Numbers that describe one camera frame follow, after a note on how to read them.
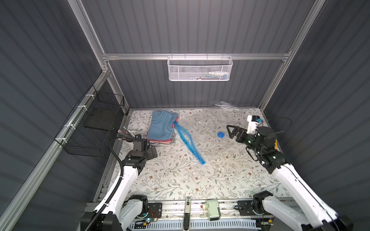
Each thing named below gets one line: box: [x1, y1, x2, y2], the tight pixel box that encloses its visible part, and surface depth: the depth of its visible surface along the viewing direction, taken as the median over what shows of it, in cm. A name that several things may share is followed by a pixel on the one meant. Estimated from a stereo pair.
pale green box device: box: [206, 198, 222, 221], surface depth 71 cm
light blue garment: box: [147, 110, 178, 141], surface depth 104 cm
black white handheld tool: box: [183, 196, 192, 231], surface depth 70 cm
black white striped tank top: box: [144, 115, 177, 146], surface depth 99 cm
